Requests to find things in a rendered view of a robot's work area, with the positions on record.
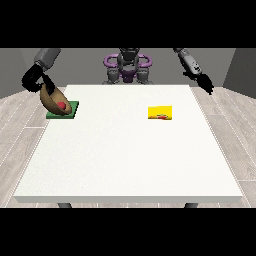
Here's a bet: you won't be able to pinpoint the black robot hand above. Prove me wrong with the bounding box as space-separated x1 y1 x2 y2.
21 63 56 96
182 70 215 96

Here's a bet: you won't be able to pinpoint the grey robot trunk purple rings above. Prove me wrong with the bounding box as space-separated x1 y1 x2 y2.
102 47 155 86

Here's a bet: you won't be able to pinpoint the green square pad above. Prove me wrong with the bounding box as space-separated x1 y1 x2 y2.
45 100 80 120

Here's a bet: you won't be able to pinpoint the brown wooden bowl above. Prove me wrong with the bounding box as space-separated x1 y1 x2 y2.
39 83 73 117

